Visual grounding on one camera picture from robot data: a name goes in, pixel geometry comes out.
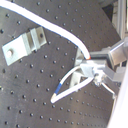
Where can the metal cable clip bracket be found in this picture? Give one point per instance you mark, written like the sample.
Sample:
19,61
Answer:
24,45

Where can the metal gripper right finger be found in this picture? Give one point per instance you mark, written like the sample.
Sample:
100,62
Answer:
100,70

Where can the aluminium frame post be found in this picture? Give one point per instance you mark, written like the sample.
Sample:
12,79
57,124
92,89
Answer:
120,17

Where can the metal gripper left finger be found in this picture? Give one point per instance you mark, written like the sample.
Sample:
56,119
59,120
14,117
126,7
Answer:
115,54

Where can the black perforated breadboard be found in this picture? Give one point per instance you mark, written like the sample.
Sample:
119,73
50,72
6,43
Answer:
27,85

